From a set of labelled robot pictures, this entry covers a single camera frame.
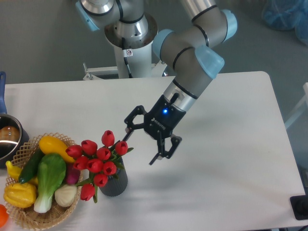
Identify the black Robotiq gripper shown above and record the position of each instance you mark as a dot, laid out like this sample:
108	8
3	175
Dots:
164	118

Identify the red tulip bouquet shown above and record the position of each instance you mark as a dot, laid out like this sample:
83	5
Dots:
99	162

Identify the dark grey ribbed vase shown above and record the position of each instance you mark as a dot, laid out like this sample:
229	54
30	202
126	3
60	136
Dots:
115	186

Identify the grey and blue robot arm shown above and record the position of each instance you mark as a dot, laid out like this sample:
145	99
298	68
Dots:
190	53

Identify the red radish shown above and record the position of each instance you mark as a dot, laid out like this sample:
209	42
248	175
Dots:
72	174

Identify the yellow squash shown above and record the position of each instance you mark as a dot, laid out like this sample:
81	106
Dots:
54	145

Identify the green bok choy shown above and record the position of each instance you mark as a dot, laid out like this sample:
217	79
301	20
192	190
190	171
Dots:
51	173

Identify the white garlic bulb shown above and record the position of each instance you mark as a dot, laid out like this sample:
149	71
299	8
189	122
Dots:
65	195

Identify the green cucumber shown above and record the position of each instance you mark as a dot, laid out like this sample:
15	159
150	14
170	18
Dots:
30	169

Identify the small yellow gourd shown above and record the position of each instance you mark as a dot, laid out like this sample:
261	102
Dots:
13	169

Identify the yellow bell pepper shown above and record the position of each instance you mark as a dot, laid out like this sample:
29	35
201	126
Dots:
20	195

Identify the woven wicker basket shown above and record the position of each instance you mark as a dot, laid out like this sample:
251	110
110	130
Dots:
27	218

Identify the black device at table edge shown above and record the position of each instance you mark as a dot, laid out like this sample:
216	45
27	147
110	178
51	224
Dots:
300	206

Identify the orange fruit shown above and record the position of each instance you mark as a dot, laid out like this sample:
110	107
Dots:
3	215

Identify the blue plastic bag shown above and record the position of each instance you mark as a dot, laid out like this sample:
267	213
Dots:
286	15

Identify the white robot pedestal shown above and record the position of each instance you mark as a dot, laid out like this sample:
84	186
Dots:
132	45

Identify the steel pot with blue handle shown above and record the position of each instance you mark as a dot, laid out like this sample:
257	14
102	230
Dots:
12	133

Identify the white frame at right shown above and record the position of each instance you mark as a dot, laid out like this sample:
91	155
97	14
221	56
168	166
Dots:
298	109

